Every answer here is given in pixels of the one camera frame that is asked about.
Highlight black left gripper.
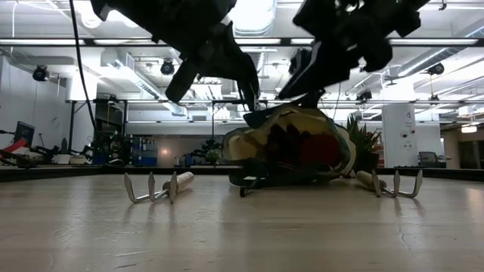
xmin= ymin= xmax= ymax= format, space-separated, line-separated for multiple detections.
xmin=90 ymin=0 xmax=262 ymax=113

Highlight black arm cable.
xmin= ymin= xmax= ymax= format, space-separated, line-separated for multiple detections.
xmin=69 ymin=0 xmax=101 ymax=147

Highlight small green background plant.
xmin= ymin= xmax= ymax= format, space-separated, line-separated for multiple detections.
xmin=206 ymin=147 xmax=222 ymax=167

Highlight black aluminium table frame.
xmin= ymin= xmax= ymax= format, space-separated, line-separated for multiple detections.
xmin=0 ymin=165 xmax=484 ymax=184

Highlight dark computer monitor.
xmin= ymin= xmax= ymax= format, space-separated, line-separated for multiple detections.
xmin=14 ymin=120 xmax=36 ymax=147

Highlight beige green-trimmed gardening bag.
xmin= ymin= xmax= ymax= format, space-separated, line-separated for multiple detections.
xmin=221 ymin=89 xmax=358 ymax=198

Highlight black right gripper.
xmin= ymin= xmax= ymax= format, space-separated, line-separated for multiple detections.
xmin=278 ymin=0 xmax=432 ymax=101

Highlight wooden-handled metal hand rake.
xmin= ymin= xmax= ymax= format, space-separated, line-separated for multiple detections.
xmin=355 ymin=168 xmax=424 ymax=199
xmin=123 ymin=171 xmax=195 ymax=205

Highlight grey office chair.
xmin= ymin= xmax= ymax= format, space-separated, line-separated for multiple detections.
xmin=418 ymin=150 xmax=439 ymax=168

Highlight blue storage bins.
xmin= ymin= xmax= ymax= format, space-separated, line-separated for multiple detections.
xmin=130 ymin=135 xmax=159 ymax=167

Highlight white room pillar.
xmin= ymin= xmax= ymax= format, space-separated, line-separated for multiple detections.
xmin=381 ymin=104 xmax=417 ymax=168

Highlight small potted succulent plant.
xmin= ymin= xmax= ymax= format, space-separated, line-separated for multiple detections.
xmin=346 ymin=113 xmax=383 ymax=177

